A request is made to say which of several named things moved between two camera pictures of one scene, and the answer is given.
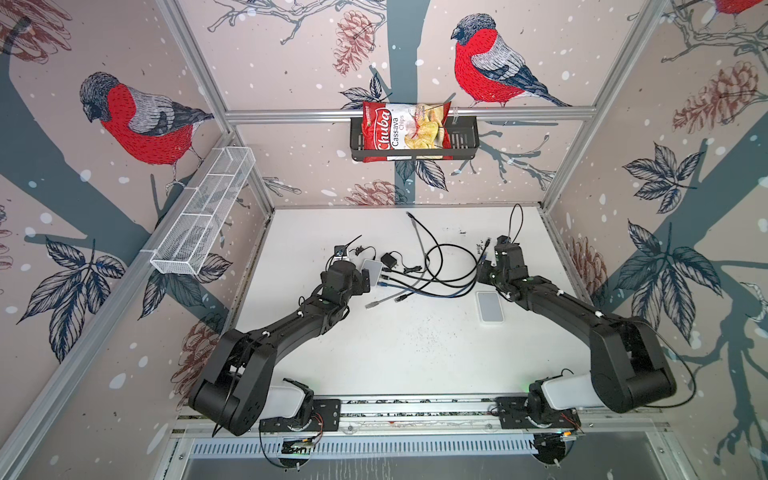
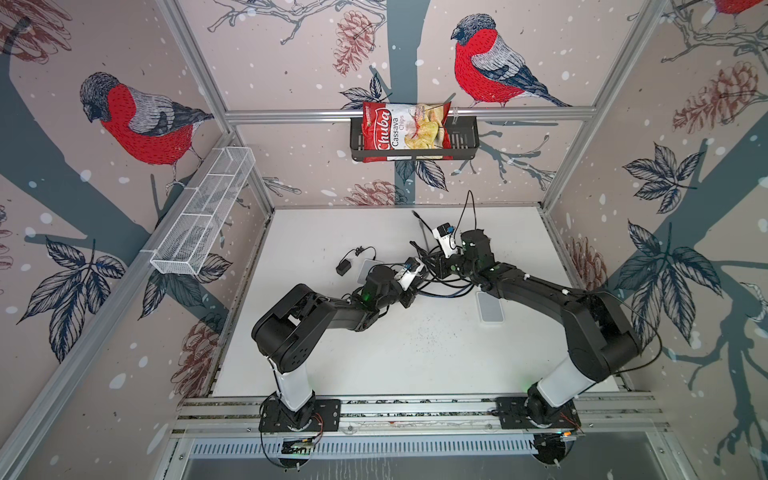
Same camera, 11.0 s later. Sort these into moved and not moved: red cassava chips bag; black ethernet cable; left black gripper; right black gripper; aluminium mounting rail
Moved: black ethernet cable; right black gripper; left black gripper
Not moved: aluminium mounting rail; red cassava chips bag
